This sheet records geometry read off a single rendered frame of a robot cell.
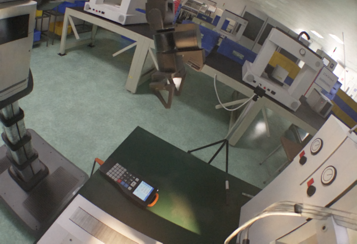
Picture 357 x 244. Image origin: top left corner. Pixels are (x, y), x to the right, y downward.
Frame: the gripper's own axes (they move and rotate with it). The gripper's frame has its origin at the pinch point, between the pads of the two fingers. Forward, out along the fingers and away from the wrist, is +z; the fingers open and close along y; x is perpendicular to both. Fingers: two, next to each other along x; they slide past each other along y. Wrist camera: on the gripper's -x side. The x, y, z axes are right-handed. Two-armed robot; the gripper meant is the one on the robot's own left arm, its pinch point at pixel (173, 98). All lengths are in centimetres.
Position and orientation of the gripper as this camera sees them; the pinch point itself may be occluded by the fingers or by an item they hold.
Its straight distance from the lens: 56.5
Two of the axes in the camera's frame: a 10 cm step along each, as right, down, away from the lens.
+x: -9.4, -0.2, 3.3
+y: 3.1, -4.4, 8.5
